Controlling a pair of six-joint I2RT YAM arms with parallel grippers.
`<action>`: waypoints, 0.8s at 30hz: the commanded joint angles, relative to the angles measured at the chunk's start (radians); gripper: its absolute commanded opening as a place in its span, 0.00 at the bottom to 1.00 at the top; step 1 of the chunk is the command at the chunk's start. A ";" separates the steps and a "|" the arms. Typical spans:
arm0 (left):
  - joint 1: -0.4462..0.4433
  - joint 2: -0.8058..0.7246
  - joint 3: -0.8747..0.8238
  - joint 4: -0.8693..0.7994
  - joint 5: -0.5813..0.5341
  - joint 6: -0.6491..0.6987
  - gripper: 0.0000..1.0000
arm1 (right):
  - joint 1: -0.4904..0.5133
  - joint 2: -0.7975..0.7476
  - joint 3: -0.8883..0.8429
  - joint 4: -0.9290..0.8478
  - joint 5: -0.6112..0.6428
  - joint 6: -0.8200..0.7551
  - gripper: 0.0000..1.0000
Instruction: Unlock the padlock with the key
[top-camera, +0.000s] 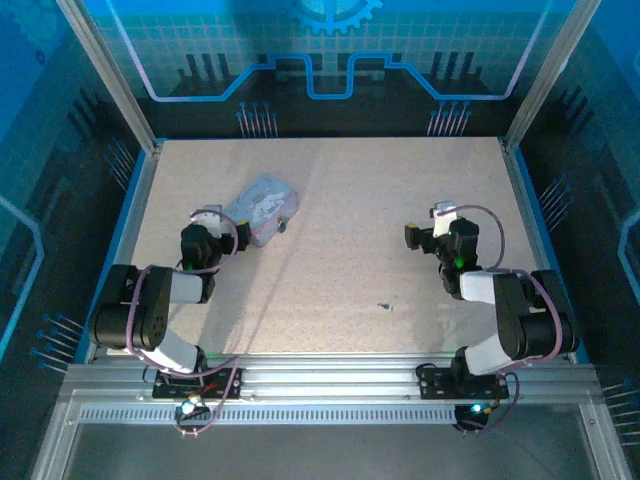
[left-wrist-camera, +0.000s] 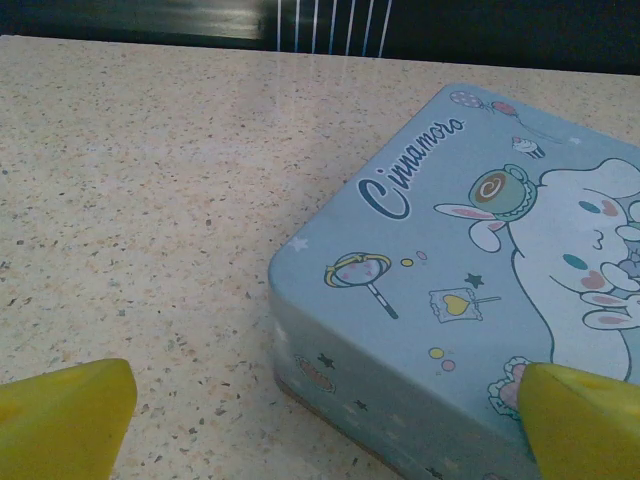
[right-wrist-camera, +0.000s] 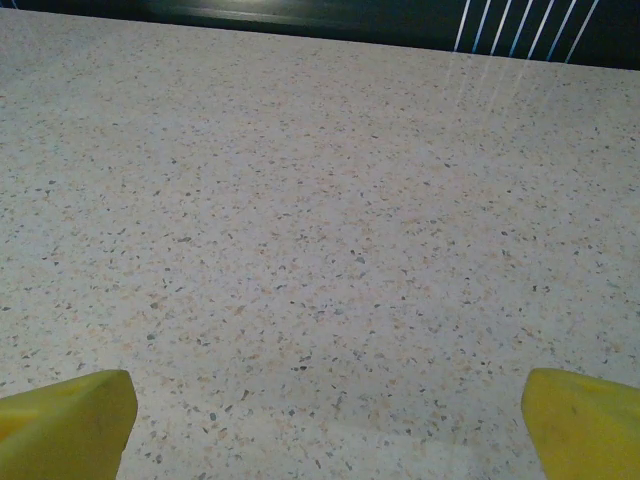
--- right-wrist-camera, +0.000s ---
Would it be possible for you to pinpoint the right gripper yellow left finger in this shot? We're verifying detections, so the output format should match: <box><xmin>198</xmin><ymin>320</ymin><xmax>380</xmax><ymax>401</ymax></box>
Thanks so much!
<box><xmin>0</xmin><ymin>369</ymin><xmax>139</xmax><ymax>480</ymax></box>

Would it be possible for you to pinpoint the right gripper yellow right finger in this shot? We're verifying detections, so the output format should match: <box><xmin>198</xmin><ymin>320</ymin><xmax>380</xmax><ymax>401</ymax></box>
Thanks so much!
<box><xmin>520</xmin><ymin>367</ymin><xmax>640</xmax><ymax>480</ymax></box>

